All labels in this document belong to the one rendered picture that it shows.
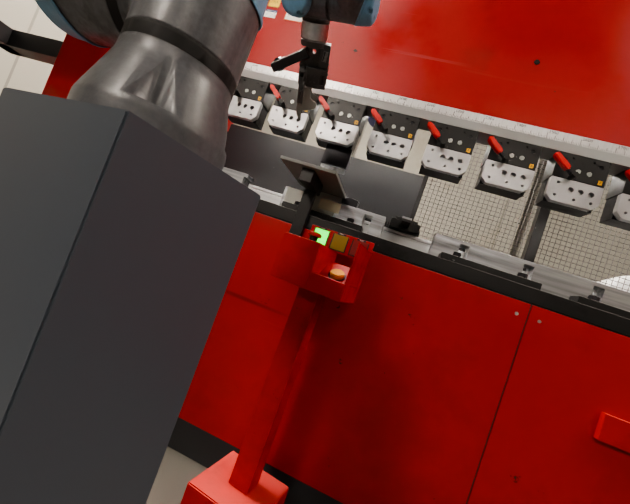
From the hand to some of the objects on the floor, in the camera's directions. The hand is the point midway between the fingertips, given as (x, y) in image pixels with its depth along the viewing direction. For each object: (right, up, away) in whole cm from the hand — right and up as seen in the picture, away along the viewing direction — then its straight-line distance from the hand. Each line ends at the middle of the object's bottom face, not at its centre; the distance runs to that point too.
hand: (298, 112), depth 106 cm
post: (+79, -156, +65) cm, 186 cm away
